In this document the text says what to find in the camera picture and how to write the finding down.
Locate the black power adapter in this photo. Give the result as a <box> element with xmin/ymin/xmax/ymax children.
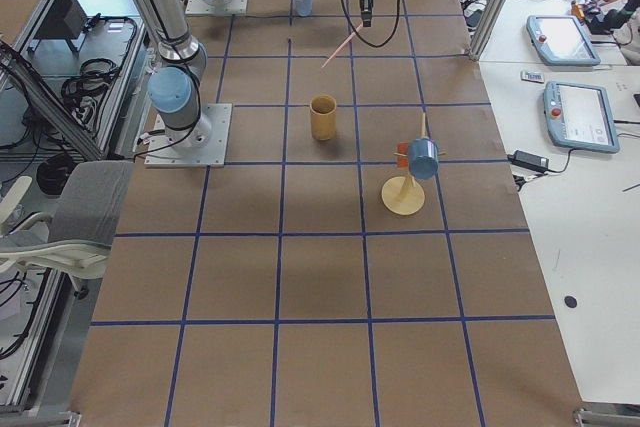
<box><xmin>507</xmin><ymin>150</ymin><xmax>549</xmax><ymax>174</ymax></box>

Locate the blue cup on stand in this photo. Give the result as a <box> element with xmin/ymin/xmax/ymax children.
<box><xmin>406</xmin><ymin>137</ymin><xmax>439</xmax><ymax>180</ymax></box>

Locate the teach pendant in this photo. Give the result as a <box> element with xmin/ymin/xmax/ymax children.
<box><xmin>543</xmin><ymin>81</ymin><xmax>620</xmax><ymax>154</ymax></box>
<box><xmin>526</xmin><ymin>15</ymin><xmax>601</xmax><ymax>67</ymax></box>

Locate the teach pendant near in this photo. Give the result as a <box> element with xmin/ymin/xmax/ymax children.
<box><xmin>543</xmin><ymin>81</ymin><xmax>620</xmax><ymax>154</ymax></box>

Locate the grey office chair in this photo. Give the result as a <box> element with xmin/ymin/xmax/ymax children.
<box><xmin>1</xmin><ymin>160</ymin><xmax>134</xmax><ymax>298</ymax></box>

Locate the aluminium frame post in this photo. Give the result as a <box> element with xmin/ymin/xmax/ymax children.
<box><xmin>467</xmin><ymin>0</ymin><xmax>525</xmax><ymax>62</ymax></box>

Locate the orange cup on stand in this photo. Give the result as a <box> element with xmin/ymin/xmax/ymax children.
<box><xmin>395</xmin><ymin>142</ymin><xmax>408</xmax><ymax>169</ymax></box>

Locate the bamboo wooden cup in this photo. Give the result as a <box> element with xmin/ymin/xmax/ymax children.
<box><xmin>310</xmin><ymin>95</ymin><xmax>337</xmax><ymax>141</ymax></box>

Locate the pink chopstick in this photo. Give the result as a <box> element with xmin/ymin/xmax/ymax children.
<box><xmin>321</xmin><ymin>30</ymin><xmax>358</xmax><ymax>69</ymax></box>

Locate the teach pendant far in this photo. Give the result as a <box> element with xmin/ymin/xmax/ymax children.
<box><xmin>526</xmin><ymin>15</ymin><xmax>601</xmax><ymax>67</ymax></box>

